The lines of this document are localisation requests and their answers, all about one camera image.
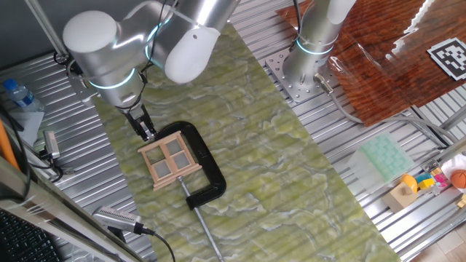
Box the black keyboard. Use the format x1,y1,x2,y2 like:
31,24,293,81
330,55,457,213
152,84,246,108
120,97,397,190
0,209,65,262

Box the clear water bottle blue cap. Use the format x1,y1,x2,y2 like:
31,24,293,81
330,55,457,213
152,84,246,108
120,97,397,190
2,78,46,114

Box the tan wooden block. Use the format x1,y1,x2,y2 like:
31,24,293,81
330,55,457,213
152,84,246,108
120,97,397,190
381,181,419,214

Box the miniature wooden window frame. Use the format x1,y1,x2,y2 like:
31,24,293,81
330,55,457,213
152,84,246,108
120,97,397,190
137,130,203,192

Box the black C-clamp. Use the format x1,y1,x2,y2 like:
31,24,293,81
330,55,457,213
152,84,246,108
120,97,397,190
154,121,228,262

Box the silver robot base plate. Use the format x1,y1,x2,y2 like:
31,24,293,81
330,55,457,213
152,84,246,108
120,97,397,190
264,47,341,105

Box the small wooden sliding sash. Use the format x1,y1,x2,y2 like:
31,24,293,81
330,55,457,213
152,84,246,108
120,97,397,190
148,153,173,178

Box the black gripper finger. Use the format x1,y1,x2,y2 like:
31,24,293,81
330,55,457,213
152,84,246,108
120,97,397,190
144,116,159,138
133,122,150,143

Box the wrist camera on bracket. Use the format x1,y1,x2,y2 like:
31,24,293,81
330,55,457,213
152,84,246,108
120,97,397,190
65,54,100,107

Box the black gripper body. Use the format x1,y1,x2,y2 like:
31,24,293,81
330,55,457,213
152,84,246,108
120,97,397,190
123,104,152,129

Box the black and silver tool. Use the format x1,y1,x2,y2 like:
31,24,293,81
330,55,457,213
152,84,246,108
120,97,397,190
39,130,62,162

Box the orange toy basketball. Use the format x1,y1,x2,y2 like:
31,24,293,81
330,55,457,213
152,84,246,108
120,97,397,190
449,169,466,190

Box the pink toy block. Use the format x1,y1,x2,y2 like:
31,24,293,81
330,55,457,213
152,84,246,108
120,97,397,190
433,173,450,188

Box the white paper sheet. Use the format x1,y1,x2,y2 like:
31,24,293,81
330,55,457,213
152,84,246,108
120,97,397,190
9,111,46,147

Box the black white marker tag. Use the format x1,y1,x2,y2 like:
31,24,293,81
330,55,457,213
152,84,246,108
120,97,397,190
426,37,466,82

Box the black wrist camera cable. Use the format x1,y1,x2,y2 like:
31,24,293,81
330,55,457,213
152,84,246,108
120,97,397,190
139,0,173,85

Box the orange handle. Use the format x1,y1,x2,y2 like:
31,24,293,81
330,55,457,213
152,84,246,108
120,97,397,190
0,118,21,172

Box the aluminium pole with black ring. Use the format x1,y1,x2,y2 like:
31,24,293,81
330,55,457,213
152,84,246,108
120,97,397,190
24,0,72,68

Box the green translucent ice tray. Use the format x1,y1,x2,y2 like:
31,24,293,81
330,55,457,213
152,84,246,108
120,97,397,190
346,132,416,194

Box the cyan toy block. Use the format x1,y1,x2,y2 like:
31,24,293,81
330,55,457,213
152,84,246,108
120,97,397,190
414,172,434,185

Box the black cables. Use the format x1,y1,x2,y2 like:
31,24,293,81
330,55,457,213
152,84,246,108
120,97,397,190
0,104,66,202

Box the green marble pattern mat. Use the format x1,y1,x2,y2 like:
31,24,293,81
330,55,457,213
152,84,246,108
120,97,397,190
92,21,401,262

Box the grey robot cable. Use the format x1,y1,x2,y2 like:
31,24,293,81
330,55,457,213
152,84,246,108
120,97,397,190
313,72,460,147

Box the black cable bundle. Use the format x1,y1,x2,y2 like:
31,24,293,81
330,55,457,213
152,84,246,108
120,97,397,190
289,0,304,52

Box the yellow toy block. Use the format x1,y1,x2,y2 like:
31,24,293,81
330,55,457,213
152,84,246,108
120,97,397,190
417,178,436,191

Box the small metal bracket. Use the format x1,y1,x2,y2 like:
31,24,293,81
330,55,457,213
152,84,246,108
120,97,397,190
422,159,440,174

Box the aluminium frame bar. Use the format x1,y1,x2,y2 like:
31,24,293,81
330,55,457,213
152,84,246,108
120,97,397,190
0,156,146,262

